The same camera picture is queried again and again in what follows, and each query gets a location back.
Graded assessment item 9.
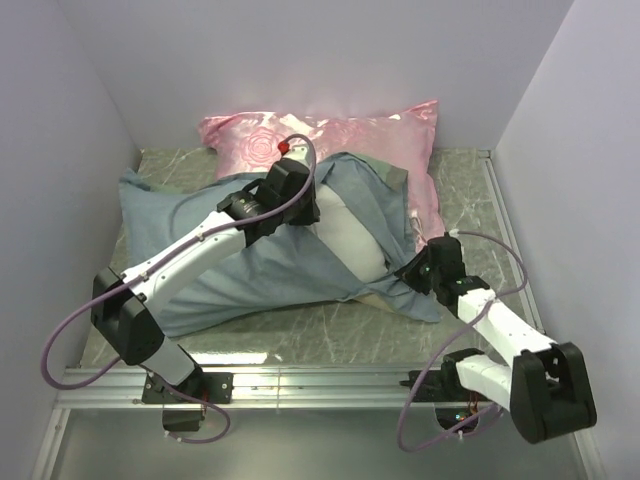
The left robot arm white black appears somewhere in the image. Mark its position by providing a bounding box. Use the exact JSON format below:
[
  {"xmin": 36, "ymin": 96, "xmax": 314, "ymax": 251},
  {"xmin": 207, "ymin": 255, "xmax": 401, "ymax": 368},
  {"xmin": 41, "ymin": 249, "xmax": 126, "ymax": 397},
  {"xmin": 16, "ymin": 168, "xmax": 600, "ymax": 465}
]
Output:
[{"xmin": 91, "ymin": 158, "xmax": 319, "ymax": 399}]

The pink rose satin pillow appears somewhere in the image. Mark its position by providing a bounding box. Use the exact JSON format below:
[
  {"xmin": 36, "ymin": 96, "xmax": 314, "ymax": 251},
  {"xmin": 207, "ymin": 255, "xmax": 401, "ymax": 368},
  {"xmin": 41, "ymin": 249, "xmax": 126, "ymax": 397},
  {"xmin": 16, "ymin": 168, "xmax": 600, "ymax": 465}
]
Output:
[{"xmin": 197, "ymin": 100, "xmax": 445, "ymax": 249}]

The black right controller box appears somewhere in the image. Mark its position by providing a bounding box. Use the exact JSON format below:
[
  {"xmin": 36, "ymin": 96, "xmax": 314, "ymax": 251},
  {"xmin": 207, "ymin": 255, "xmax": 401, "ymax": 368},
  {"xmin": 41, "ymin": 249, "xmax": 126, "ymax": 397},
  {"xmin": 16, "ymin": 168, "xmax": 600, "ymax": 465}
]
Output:
[{"xmin": 435, "ymin": 404, "xmax": 479, "ymax": 435}]

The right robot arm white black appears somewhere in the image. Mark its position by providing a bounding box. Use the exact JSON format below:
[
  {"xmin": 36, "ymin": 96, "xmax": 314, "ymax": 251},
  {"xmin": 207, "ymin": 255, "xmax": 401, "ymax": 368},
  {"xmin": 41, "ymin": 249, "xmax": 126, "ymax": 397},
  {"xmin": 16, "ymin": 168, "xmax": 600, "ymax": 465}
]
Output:
[{"xmin": 395, "ymin": 232, "xmax": 597, "ymax": 444}]

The black controller box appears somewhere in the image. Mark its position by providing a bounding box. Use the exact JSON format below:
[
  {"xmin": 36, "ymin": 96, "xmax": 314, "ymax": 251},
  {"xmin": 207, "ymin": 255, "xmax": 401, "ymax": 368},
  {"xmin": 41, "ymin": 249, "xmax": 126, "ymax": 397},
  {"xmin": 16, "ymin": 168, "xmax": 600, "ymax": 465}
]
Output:
[
  {"xmin": 161, "ymin": 409, "xmax": 205, "ymax": 433},
  {"xmin": 435, "ymin": 404, "xmax": 479, "ymax": 435}
]

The aluminium front mounting rail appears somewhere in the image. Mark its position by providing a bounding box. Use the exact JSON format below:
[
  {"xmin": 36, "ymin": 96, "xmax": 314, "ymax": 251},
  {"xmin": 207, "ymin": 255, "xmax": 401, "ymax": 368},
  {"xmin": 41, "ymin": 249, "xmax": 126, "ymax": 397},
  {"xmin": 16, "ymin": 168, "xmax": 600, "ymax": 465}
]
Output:
[{"xmin": 54, "ymin": 364, "xmax": 416, "ymax": 411}]

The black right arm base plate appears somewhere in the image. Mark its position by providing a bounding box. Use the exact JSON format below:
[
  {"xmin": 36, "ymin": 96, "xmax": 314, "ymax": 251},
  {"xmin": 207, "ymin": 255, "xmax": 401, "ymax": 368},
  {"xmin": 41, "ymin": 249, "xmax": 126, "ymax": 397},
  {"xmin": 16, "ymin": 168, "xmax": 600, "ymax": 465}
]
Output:
[{"xmin": 414, "ymin": 370, "xmax": 475, "ymax": 403}]

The white pillow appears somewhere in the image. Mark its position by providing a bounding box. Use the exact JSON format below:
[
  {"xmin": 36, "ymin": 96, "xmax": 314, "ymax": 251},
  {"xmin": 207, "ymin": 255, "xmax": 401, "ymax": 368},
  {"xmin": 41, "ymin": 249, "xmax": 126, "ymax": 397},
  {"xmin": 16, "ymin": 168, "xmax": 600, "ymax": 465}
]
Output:
[{"xmin": 308, "ymin": 184, "xmax": 388, "ymax": 283}]

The aluminium right side rail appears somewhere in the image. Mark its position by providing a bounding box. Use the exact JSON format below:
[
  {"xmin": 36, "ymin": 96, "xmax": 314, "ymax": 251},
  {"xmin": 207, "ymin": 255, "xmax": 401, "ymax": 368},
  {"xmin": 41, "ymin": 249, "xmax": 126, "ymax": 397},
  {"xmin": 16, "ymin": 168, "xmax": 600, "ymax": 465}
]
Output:
[{"xmin": 477, "ymin": 150, "xmax": 545, "ymax": 333}]

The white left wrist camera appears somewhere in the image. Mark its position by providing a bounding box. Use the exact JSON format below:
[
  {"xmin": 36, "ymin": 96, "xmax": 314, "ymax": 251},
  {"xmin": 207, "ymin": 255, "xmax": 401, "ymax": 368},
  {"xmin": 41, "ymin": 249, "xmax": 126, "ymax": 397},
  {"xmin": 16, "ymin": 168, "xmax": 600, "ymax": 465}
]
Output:
[{"xmin": 277, "ymin": 141, "xmax": 310, "ymax": 169}]

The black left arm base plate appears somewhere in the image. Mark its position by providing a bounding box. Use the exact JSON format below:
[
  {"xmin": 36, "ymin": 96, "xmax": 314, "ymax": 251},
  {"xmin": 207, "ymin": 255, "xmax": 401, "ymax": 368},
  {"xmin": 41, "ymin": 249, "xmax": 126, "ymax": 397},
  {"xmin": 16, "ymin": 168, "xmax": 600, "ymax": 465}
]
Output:
[{"xmin": 141, "ymin": 371, "xmax": 233, "ymax": 405}]

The black left controller box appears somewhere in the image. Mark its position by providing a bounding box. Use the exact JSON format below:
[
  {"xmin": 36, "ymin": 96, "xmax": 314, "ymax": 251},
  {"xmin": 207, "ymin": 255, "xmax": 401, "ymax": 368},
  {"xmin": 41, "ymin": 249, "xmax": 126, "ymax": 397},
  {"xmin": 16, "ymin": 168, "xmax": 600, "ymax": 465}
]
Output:
[{"xmin": 161, "ymin": 409, "xmax": 205, "ymax": 433}]

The green beige patchwork pillowcase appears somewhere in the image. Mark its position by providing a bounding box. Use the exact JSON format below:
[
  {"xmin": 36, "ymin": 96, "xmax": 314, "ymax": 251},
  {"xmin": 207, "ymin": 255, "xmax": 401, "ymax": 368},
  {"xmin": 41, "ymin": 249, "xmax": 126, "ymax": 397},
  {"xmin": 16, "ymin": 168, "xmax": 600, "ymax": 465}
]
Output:
[{"xmin": 119, "ymin": 153, "xmax": 440, "ymax": 337}]

